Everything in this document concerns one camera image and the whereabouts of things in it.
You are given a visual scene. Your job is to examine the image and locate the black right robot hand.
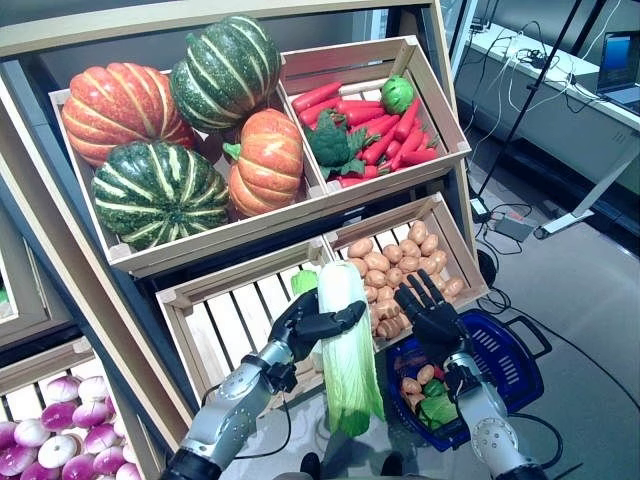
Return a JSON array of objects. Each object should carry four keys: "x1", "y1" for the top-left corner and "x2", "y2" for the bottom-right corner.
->
[{"x1": 393, "y1": 268, "x2": 474, "y2": 364}]

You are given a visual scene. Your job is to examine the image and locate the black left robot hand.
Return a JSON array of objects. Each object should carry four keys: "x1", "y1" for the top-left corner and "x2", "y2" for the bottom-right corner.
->
[{"x1": 267, "y1": 288, "x2": 368, "y2": 362}]

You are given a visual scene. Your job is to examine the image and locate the napa cabbage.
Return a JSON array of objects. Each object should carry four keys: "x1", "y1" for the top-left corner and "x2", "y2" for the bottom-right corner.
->
[
  {"x1": 417, "y1": 394, "x2": 459, "y2": 431},
  {"x1": 318, "y1": 260, "x2": 386, "y2": 439},
  {"x1": 290, "y1": 269, "x2": 321, "y2": 296}
]

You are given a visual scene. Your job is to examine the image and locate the blue plastic shopping basket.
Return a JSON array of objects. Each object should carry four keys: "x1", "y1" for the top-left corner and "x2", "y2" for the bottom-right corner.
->
[{"x1": 384, "y1": 308, "x2": 553, "y2": 454}]

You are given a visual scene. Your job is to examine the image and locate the black round floor base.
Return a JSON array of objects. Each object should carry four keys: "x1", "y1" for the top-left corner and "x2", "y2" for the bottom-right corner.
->
[{"x1": 477, "y1": 248, "x2": 499, "y2": 289}]

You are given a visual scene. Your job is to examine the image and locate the wooden slat crate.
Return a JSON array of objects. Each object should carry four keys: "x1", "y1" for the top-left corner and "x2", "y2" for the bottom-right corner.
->
[
  {"x1": 0, "y1": 337, "x2": 169, "y2": 480},
  {"x1": 277, "y1": 35, "x2": 471, "y2": 196},
  {"x1": 155, "y1": 237, "x2": 336, "y2": 401},
  {"x1": 323, "y1": 192, "x2": 490, "y2": 351}
]

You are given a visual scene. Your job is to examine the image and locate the wide wooden crate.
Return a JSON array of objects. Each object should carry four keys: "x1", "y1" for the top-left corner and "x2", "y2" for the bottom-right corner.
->
[{"x1": 48, "y1": 69, "x2": 326, "y2": 276}]

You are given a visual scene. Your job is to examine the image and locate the black power adapter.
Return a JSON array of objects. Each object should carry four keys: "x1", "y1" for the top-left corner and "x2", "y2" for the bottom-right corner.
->
[{"x1": 469, "y1": 197, "x2": 492, "y2": 224}]

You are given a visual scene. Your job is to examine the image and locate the grey box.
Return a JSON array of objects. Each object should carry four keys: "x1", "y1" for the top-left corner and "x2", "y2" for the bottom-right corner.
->
[{"x1": 494, "y1": 209, "x2": 534, "y2": 242}]

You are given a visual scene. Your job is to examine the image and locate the black left robot foot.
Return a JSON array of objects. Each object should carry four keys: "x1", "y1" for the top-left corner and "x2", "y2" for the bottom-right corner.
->
[{"x1": 299, "y1": 452, "x2": 322, "y2": 480}]

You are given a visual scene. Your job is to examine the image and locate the black robot foot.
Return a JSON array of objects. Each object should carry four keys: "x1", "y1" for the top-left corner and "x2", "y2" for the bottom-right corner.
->
[
  {"x1": 299, "y1": 452, "x2": 322, "y2": 480},
  {"x1": 381, "y1": 452, "x2": 404, "y2": 480}
]

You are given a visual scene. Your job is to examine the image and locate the black right robot foot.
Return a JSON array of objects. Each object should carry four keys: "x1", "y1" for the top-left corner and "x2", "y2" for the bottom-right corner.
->
[{"x1": 381, "y1": 452, "x2": 404, "y2": 480}]

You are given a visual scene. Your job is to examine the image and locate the small orange pumpkin green stem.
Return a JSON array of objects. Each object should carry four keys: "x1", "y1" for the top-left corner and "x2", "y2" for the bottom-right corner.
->
[{"x1": 222, "y1": 108, "x2": 305, "y2": 217}]

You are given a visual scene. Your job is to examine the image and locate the red carrot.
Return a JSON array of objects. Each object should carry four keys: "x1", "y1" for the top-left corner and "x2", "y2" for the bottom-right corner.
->
[
  {"x1": 399, "y1": 147, "x2": 440, "y2": 168},
  {"x1": 362, "y1": 132, "x2": 401, "y2": 166},
  {"x1": 337, "y1": 99, "x2": 386, "y2": 115},
  {"x1": 291, "y1": 81, "x2": 344, "y2": 114},
  {"x1": 393, "y1": 98, "x2": 421, "y2": 144}
]

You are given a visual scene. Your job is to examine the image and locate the green broccoli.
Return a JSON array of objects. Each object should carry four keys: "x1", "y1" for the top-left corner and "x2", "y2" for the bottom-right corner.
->
[{"x1": 304, "y1": 109, "x2": 369, "y2": 181}]

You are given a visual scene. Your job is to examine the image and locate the green striped pumpkin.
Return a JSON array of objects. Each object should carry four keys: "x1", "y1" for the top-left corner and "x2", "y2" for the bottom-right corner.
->
[
  {"x1": 92, "y1": 141, "x2": 230, "y2": 251},
  {"x1": 169, "y1": 15, "x2": 282, "y2": 134}
]

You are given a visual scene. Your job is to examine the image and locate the purple white onion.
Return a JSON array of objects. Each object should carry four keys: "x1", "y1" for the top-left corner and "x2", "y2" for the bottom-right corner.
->
[
  {"x1": 72, "y1": 402, "x2": 106, "y2": 429},
  {"x1": 40, "y1": 402, "x2": 79, "y2": 432},
  {"x1": 77, "y1": 375, "x2": 109, "y2": 404},
  {"x1": 44, "y1": 375, "x2": 81, "y2": 404},
  {"x1": 13, "y1": 418, "x2": 51, "y2": 448},
  {"x1": 82, "y1": 423, "x2": 119, "y2": 454},
  {"x1": 37, "y1": 434, "x2": 79, "y2": 469}
]

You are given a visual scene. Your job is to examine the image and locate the round green cabbage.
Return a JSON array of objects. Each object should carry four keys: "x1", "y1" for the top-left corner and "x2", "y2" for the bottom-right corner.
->
[{"x1": 380, "y1": 74, "x2": 415, "y2": 115}]

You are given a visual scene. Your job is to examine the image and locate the white desk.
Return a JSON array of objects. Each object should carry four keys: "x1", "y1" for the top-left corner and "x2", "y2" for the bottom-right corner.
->
[{"x1": 462, "y1": 29, "x2": 640, "y2": 241}]

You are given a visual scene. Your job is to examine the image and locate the black tripod stand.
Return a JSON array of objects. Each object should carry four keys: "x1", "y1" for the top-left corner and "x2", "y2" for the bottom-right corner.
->
[{"x1": 479, "y1": 0, "x2": 584, "y2": 201}]

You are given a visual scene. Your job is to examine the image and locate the grey wooden crate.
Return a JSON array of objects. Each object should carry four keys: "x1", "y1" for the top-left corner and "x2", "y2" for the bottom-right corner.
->
[{"x1": 0, "y1": 209, "x2": 76, "y2": 351}]

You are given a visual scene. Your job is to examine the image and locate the large orange pumpkin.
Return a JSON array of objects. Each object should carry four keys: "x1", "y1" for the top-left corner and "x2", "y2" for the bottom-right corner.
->
[{"x1": 61, "y1": 62, "x2": 196, "y2": 168}]

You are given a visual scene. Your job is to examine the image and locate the open laptop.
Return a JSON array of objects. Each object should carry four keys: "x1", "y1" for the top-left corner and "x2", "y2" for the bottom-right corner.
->
[{"x1": 594, "y1": 30, "x2": 640, "y2": 106}]

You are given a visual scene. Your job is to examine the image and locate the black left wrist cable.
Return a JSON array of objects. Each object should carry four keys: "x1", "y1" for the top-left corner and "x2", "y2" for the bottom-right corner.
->
[{"x1": 199, "y1": 382, "x2": 294, "y2": 459}]

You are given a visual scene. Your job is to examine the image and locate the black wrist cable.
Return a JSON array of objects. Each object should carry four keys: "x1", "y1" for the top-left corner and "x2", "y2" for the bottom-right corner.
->
[
  {"x1": 507, "y1": 410, "x2": 566, "y2": 471},
  {"x1": 199, "y1": 382, "x2": 294, "y2": 459}
]

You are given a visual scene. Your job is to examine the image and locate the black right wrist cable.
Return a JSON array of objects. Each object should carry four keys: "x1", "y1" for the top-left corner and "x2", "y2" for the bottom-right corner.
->
[{"x1": 507, "y1": 410, "x2": 566, "y2": 471}]

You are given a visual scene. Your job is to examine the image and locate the black floor cable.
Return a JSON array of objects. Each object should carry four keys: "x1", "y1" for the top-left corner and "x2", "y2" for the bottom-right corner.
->
[{"x1": 487, "y1": 289, "x2": 640, "y2": 401}]

